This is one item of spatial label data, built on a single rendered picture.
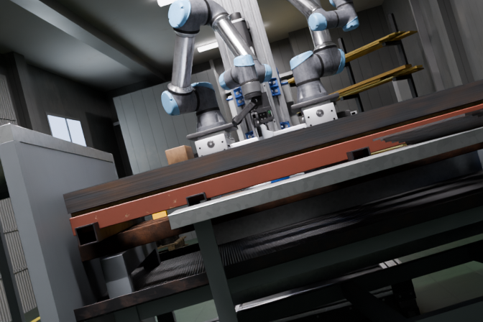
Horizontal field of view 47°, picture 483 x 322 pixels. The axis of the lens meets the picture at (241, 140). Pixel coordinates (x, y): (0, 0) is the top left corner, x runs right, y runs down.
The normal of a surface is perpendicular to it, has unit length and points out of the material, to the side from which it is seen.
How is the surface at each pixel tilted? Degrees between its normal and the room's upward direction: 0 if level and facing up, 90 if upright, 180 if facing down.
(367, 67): 90
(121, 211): 90
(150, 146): 90
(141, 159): 90
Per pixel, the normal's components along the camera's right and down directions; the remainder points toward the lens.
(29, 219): 0.04, -0.08
